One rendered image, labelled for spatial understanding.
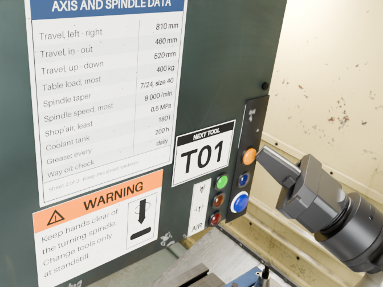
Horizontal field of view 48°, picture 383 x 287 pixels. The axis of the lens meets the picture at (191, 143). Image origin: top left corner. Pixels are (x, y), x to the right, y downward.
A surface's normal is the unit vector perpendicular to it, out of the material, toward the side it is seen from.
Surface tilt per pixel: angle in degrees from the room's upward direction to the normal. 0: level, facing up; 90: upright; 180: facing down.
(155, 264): 0
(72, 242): 90
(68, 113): 90
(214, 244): 24
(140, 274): 0
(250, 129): 90
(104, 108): 90
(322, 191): 30
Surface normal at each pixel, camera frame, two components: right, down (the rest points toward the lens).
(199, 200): 0.65, 0.41
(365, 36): -0.75, 0.23
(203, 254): -0.22, -0.70
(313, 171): 0.55, -0.64
